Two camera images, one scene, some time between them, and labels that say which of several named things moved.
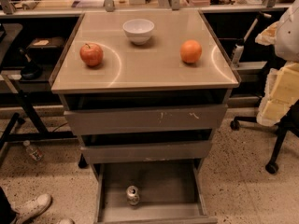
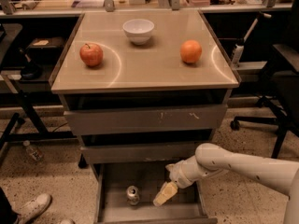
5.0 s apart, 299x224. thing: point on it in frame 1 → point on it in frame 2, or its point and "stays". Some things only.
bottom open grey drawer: (170, 192) stays
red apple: (92, 54) stays
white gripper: (289, 39) → (179, 175)
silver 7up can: (133, 195) stays
